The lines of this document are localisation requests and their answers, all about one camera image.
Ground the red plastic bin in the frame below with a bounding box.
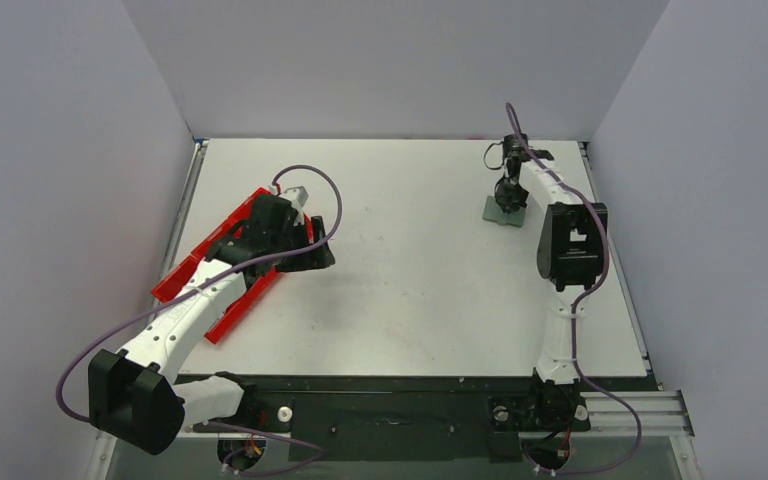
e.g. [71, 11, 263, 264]
[147, 189, 316, 346]

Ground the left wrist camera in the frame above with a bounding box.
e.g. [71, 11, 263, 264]
[281, 186, 309, 210]

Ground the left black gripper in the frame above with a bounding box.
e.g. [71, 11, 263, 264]
[270, 216, 333, 273]

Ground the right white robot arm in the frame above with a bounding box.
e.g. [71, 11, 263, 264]
[483, 134, 607, 431]

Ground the aluminium rail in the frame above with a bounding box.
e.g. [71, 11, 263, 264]
[582, 390, 695, 437]

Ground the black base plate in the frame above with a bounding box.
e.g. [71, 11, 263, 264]
[217, 372, 591, 461]

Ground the green card holder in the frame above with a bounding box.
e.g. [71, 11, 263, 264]
[482, 196, 525, 228]

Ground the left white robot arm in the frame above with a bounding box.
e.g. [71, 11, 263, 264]
[88, 187, 335, 455]

